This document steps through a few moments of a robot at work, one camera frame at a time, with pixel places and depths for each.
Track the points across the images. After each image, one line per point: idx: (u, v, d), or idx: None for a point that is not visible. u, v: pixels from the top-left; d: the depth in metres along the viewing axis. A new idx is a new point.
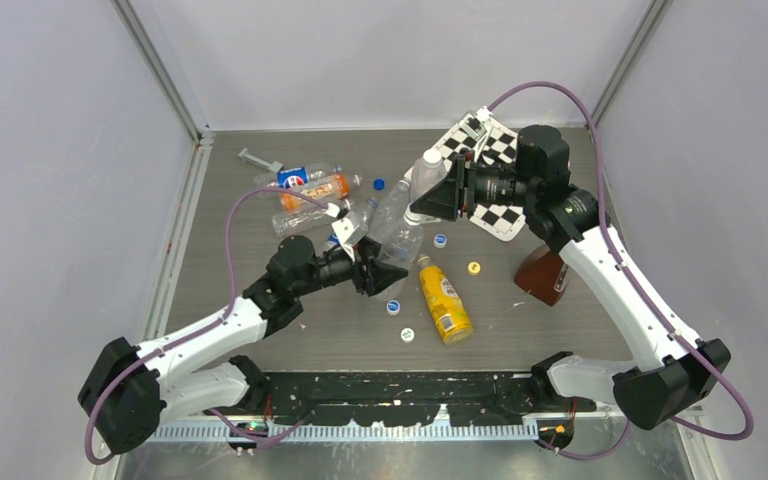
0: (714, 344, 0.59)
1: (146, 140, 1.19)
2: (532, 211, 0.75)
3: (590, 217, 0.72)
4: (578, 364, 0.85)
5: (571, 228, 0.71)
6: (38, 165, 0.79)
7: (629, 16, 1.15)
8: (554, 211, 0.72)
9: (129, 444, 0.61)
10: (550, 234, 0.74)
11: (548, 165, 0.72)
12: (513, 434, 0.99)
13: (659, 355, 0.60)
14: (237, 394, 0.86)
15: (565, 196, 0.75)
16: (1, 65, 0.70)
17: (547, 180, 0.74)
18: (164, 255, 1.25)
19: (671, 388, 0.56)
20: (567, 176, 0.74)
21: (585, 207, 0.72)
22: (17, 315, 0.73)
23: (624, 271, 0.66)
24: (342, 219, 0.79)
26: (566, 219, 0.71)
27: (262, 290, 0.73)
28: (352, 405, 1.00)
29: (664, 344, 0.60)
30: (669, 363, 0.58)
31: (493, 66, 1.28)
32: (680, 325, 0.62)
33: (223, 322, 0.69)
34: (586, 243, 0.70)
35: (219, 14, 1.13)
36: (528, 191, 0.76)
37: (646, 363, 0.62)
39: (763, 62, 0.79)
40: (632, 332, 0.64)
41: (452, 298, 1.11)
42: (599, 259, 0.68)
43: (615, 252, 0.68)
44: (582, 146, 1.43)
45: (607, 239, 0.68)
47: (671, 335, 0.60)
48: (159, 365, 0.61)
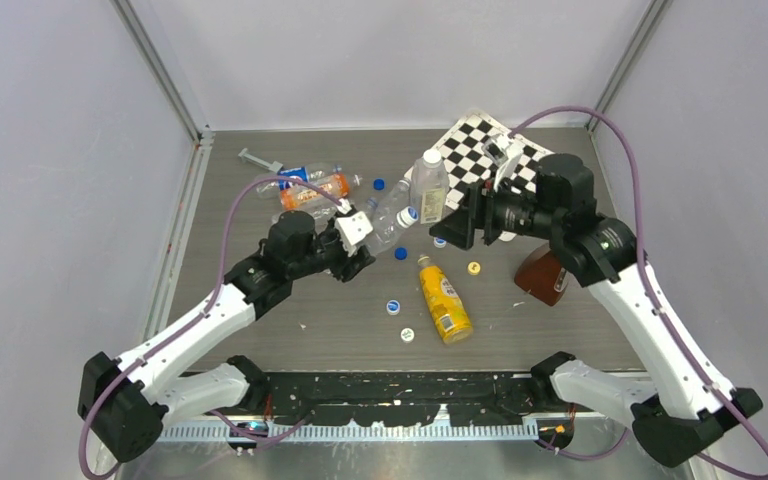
0: (748, 393, 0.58)
1: (146, 139, 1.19)
2: (560, 243, 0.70)
3: (628, 253, 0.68)
4: (585, 376, 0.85)
5: (606, 266, 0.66)
6: (38, 164, 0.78)
7: (630, 16, 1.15)
8: (586, 243, 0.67)
9: (138, 450, 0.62)
10: (582, 268, 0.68)
11: (573, 194, 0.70)
12: (513, 434, 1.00)
13: (694, 409, 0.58)
14: (239, 394, 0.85)
15: (596, 229, 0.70)
16: (1, 64, 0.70)
17: (573, 211, 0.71)
18: (164, 255, 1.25)
19: (704, 444, 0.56)
20: (593, 206, 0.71)
21: (621, 242, 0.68)
22: (17, 314, 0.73)
23: (661, 317, 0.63)
24: (353, 220, 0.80)
26: (600, 253, 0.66)
27: (245, 272, 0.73)
28: (352, 405, 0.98)
29: (699, 396, 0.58)
30: (704, 418, 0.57)
31: (493, 66, 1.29)
32: (715, 375, 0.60)
33: (206, 315, 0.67)
34: (622, 284, 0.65)
35: (219, 14, 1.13)
36: (554, 222, 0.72)
37: (677, 410, 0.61)
39: (763, 61, 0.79)
40: (663, 376, 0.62)
41: (452, 298, 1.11)
42: (636, 302, 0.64)
43: (653, 296, 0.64)
44: (582, 146, 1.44)
45: (645, 280, 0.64)
47: (708, 387, 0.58)
48: (143, 376, 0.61)
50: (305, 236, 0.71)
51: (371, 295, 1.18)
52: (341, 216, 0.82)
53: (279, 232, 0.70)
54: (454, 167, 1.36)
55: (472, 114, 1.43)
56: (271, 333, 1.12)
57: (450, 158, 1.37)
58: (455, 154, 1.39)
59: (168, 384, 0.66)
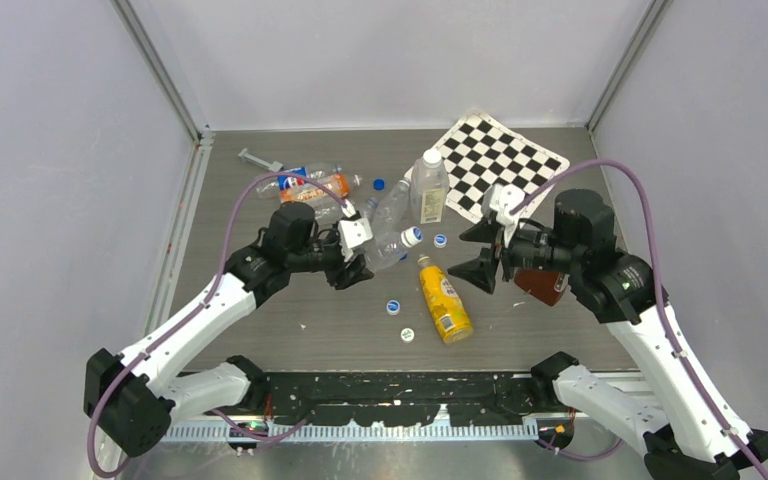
0: (764, 436, 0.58)
1: (146, 138, 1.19)
2: (579, 280, 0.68)
3: (649, 292, 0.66)
4: (593, 389, 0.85)
5: (627, 307, 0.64)
6: (38, 164, 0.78)
7: (630, 16, 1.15)
8: (607, 281, 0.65)
9: (147, 445, 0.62)
10: (602, 306, 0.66)
11: (594, 233, 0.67)
12: (513, 434, 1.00)
13: (711, 452, 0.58)
14: (240, 391, 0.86)
15: (617, 265, 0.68)
16: (1, 65, 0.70)
17: (593, 249, 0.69)
18: (164, 255, 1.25)
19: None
20: (612, 243, 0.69)
21: (643, 281, 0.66)
22: (17, 313, 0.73)
23: (681, 360, 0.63)
24: (355, 224, 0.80)
26: (622, 294, 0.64)
27: (243, 260, 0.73)
28: (352, 405, 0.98)
29: (717, 440, 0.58)
30: (722, 462, 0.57)
31: (493, 65, 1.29)
32: (733, 420, 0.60)
33: (206, 305, 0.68)
34: (643, 327, 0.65)
35: (219, 14, 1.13)
36: (573, 259, 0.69)
37: (693, 452, 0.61)
39: (763, 61, 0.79)
40: (680, 418, 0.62)
41: (452, 298, 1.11)
42: (656, 344, 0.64)
43: (673, 338, 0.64)
44: (582, 146, 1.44)
45: (665, 323, 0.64)
47: (726, 432, 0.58)
48: (147, 369, 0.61)
50: (305, 224, 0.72)
51: (371, 295, 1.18)
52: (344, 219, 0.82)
53: (281, 218, 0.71)
54: (454, 168, 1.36)
55: (471, 114, 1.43)
56: (271, 333, 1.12)
57: (450, 158, 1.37)
58: (455, 154, 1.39)
59: (172, 377, 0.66)
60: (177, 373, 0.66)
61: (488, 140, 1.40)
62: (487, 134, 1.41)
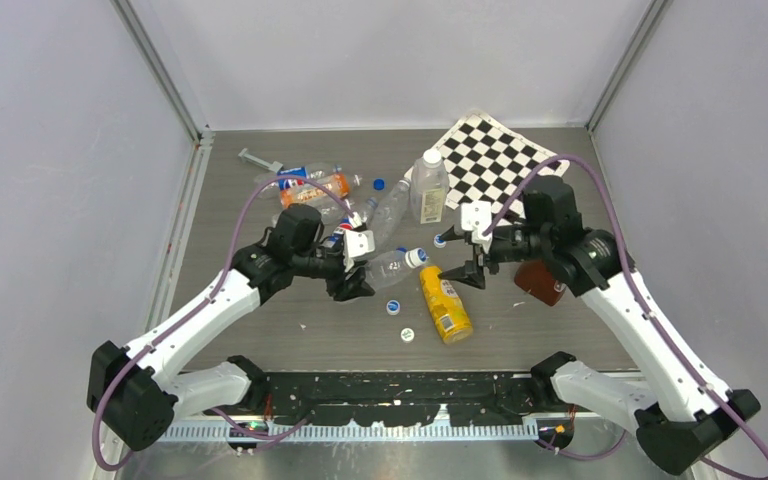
0: (745, 394, 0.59)
1: (146, 139, 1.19)
2: (550, 256, 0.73)
3: (615, 261, 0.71)
4: (591, 379, 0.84)
5: (595, 274, 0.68)
6: (38, 165, 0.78)
7: (630, 16, 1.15)
8: (575, 254, 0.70)
9: (149, 439, 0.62)
10: (573, 277, 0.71)
11: (557, 209, 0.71)
12: (513, 434, 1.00)
13: (690, 410, 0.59)
14: (241, 391, 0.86)
15: (583, 239, 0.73)
16: (0, 65, 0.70)
17: (559, 224, 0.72)
18: (163, 255, 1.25)
19: (704, 446, 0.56)
20: (578, 218, 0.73)
21: (608, 250, 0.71)
22: (16, 314, 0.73)
23: (652, 321, 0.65)
24: (359, 235, 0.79)
26: (590, 263, 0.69)
27: (248, 257, 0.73)
28: (352, 405, 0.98)
29: (695, 398, 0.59)
30: (701, 419, 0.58)
31: (492, 65, 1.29)
32: (710, 377, 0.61)
33: (211, 300, 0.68)
34: (612, 291, 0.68)
35: (219, 14, 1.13)
36: (543, 239, 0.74)
37: (675, 414, 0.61)
39: (763, 61, 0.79)
40: (660, 382, 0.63)
41: (452, 298, 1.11)
42: (626, 307, 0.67)
43: (642, 301, 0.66)
44: (581, 146, 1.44)
45: (633, 287, 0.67)
47: (702, 389, 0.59)
48: (152, 362, 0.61)
50: (314, 224, 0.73)
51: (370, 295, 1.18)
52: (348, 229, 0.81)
53: (289, 216, 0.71)
54: (454, 167, 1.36)
55: (471, 114, 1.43)
56: (271, 332, 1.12)
57: (450, 158, 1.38)
58: (455, 154, 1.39)
59: (176, 372, 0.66)
60: (182, 368, 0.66)
61: (488, 140, 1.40)
62: (487, 134, 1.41)
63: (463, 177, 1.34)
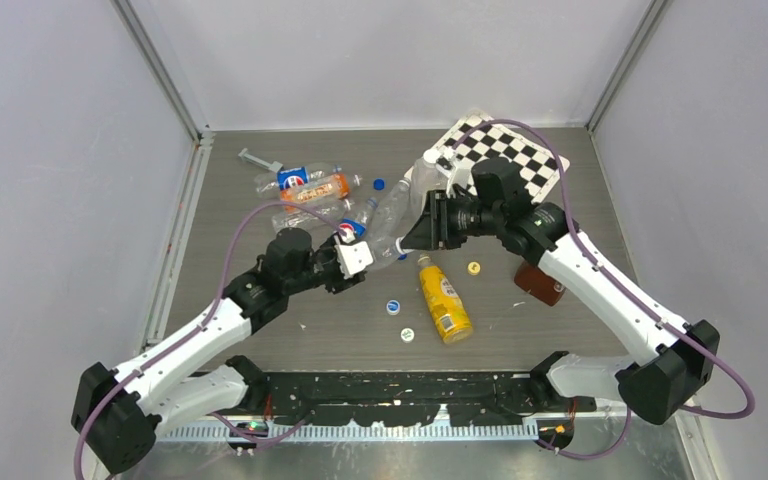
0: (702, 325, 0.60)
1: (146, 139, 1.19)
2: (502, 232, 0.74)
3: (561, 226, 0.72)
4: (578, 364, 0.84)
5: (543, 240, 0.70)
6: (39, 165, 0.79)
7: (630, 16, 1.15)
8: (524, 226, 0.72)
9: (128, 462, 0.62)
10: (525, 248, 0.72)
11: (504, 185, 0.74)
12: (513, 434, 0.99)
13: (651, 346, 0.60)
14: (239, 395, 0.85)
15: (532, 212, 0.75)
16: (2, 66, 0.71)
17: (507, 201, 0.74)
18: (164, 255, 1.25)
19: (673, 379, 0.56)
20: (526, 194, 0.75)
21: (553, 218, 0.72)
22: (17, 313, 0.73)
23: (602, 272, 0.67)
24: (356, 250, 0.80)
26: (537, 232, 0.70)
27: (243, 286, 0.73)
28: (352, 405, 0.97)
29: (653, 333, 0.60)
30: (663, 352, 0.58)
31: (493, 66, 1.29)
32: (665, 313, 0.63)
33: (203, 329, 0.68)
34: (560, 251, 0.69)
35: (218, 15, 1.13)
36: (495, 216, 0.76)
37: (643, 356, 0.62)
39: (762, 61, 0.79)
40: (622, 327, 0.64)
41: (452, 298, 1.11)
42: (576, 263, 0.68)
43: (589, 255, 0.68)
44: (581, 146, 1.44)
45: (579, 244, 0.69)
47: (659, 324, 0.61)
48: (139, 387, 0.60)
50: (303, 253, 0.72)
51: (371, 295, 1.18)
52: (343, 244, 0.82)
53: (277, 247, 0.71)
54: None
55: (472, 114, 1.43)
56: (271, 333, 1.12)
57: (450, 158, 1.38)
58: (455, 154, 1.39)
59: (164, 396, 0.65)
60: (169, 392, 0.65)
61: (489, 140, 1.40)
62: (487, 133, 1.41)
63: None
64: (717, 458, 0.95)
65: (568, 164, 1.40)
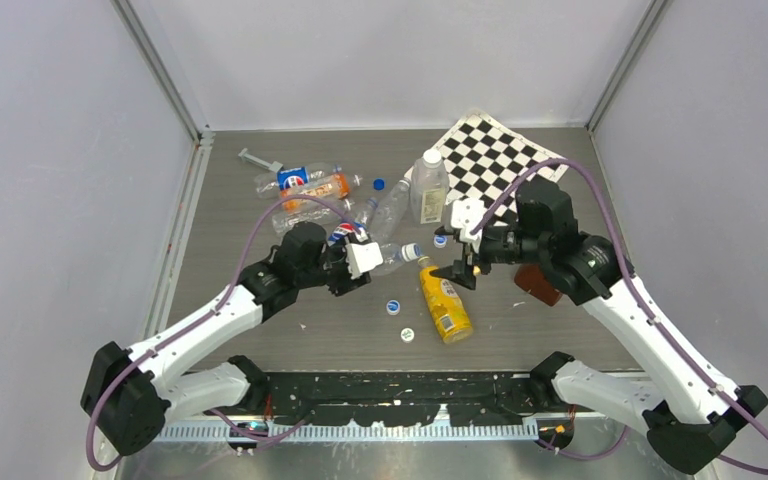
0: (753, 390, 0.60)
1: (146, 138, 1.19)
2: (548, 267, 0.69)
3: (613, 269, 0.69)
4: (590, 381, 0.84)
5: (597, 284, 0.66)
6: (38, 164, 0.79)
7: (630, 16, 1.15)
8: (576, 263, 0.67)
9: (136, 445, 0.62)
10: (573, 287, 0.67)
11: (555, 217, 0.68)
12: (513, 434, 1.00)
13: (703, 413, 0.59)
14: (240, 393, 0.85)
15: (581, 247, 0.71)
16: (2, 64, 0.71)
17: (556, 233, 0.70)
18: (164, 255, 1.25)
19: (719, 449, 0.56)
20: (576, 227, 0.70)
21: (607, 257, 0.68)
22: (17, 312, 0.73)
23: (657, 327, 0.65)
24: (369, 250, 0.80)
26: (590, 272, 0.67)
27: (255, 274, 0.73)
28: (352, 405, 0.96)
29: (707, 400, 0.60)
30: (716, 421, 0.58)
31: (493, 65, 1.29)
32: (718, 377, 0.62)
33: (216, 313, 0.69)
34: (615, 298, 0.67)
35: (218, 14, 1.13)
36: (541, 248, 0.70)
37: (687, 416, 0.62)
39: (762, 61, 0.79)
40: (670, 386, 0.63)
41: (452, 298, 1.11)
42: (631, 314, 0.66)
43: (646, 307, 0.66)
44: (580, 147, 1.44)
45: (636, 293, 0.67)
47: (713, 390, 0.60)
48: (153, 366, 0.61)
50: (317, 245, 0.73)
51: (371, 295, 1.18)
52: (355, 243, 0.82)
53: (293, 237, 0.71)
54: (454, 167, 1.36)
55: (472, 114, 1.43)
56: (271, 333, 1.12)
57: (450, 158, 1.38)
58: (455, 154, 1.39)
59: (175, 378, 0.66)
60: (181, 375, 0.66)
61: (489, 140, 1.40)
62: (487, 134, 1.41)
63: (463, 177, 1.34)
64: (717, 459, 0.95)
65: (568, 164, 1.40)
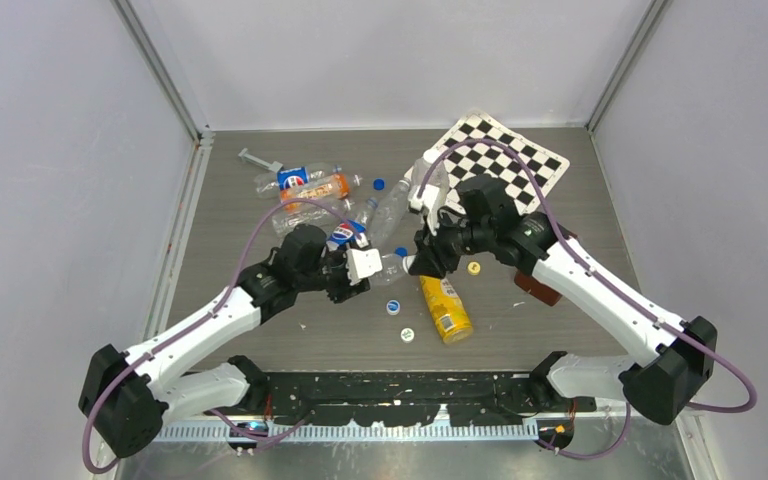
0: (698, 322, 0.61)
1: (146, 138, 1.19)
2: (493, 245, 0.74)
3: (550, 234, 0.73)
4: (578, 364, 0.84)
5: (535, 250, 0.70)
6: (38, 164, 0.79)
7: (630, 15, 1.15)
8: (514, 236, 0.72)
9: (135, 448, 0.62)
10: (517, 260, 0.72)
11: (489, 200, 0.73)
12: (512, 434, 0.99)
13: (651, 346, 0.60)
14: (240, 393, 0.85)
15: (519, 222, 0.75)
16: (1, 63, 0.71)
17: (496, 214, 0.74)
18: (163, 255, 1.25)
19: (675, 379, 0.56)
20: (513, 205, 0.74)
21: (542, 226, 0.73)
22: (16, 313, 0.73)
23: (595, 276, 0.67)
24: (368, 255, 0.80)
26: (529, 242, 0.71)
27: (254, 275, 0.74)
28: (352, 405, 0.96)
29: (652, 334, 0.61)
30: (664, 352, 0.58)
31: (493, 66, 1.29)
32: (661, 312, 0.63)
33: (213, 315, 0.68)
34: (552, 258, 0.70)
35: (219, 15, 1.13)
36: (485, 230, 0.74)
37: (643, 357, 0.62)
39: (762, 61, 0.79)
40: (620, 330, 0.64)
41: (452, 298, 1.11)
42: (569, 270, 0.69)
43: (582, 260, 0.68)
44: (580, 146, 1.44)
45: (570, 251, 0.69)
47: (657, 324, 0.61)
48: (150, 370, 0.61)
50: (316, 248, 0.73)
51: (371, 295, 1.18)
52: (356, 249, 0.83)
53: (294, 239, 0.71)
54: (454, 167, 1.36)
55: (471, 114, 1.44)
56: (271, 333, 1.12)
57: (450, 158, 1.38)
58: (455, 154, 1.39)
59: (172, 381, 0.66)
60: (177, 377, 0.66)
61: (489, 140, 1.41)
62: (487, 133, 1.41)
63: (463, 177, 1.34)
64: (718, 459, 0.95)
65: (568, 164, 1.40)
